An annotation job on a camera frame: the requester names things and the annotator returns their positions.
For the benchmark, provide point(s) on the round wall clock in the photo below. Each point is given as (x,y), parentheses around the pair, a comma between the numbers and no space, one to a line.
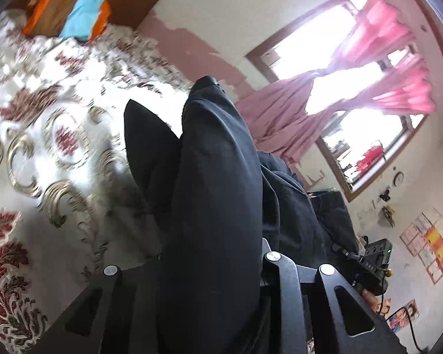
(398,178)

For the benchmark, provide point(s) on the floral bedspread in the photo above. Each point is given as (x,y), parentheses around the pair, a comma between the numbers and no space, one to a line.
(59,125)

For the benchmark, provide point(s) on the small yellowish wall item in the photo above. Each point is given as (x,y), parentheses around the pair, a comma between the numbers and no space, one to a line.
(389,216)

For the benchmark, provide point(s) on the pink curtain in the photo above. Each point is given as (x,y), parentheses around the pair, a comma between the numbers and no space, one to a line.
(280,118)

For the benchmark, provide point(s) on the person's right hand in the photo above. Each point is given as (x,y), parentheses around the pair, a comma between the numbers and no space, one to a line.
(371,298)

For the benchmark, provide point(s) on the wooden framed window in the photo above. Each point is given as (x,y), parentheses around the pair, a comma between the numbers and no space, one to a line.
(369,132)

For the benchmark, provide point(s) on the black jacket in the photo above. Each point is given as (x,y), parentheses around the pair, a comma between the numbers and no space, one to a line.
(214,191)

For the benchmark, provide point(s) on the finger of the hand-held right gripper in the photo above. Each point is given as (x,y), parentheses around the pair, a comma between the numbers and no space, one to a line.
(345,252)

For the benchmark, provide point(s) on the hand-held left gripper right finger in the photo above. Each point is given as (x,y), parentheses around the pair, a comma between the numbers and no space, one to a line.
(280,276)

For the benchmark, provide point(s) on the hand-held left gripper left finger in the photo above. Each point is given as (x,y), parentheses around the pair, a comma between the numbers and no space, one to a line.
(107,302)

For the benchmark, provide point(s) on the group of wall papers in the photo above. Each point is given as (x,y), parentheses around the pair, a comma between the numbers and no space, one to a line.
(433,239)

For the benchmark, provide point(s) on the red window decoration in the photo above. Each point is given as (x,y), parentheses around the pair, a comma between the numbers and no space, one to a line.
(371,156)

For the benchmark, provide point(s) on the cartoon wall poster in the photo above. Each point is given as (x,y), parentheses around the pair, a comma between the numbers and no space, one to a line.
(384,306)
(404,317)

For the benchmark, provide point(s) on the small dark wall ornament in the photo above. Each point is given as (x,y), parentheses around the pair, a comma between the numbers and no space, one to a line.
(385,194)

